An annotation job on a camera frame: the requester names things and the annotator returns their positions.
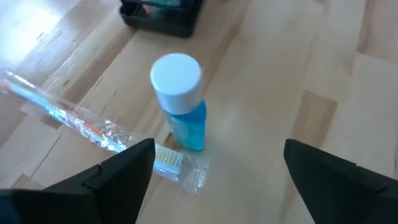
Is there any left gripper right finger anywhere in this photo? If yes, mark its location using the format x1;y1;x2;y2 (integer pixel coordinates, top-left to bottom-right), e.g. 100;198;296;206
284;139;398;224

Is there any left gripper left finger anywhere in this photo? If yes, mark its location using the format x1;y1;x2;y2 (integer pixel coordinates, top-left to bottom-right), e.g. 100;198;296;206
12;138;155;224

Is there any orange blue toothbrush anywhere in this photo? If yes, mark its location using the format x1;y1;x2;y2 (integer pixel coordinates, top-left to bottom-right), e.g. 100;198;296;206
0;70;210;195

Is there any blue mouthwash bottle white cap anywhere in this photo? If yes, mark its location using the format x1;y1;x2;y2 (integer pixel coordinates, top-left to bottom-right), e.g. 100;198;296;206
149;52;208;152

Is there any black wire caddy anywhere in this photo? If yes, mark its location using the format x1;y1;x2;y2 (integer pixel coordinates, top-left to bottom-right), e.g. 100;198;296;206
119;0;205;39

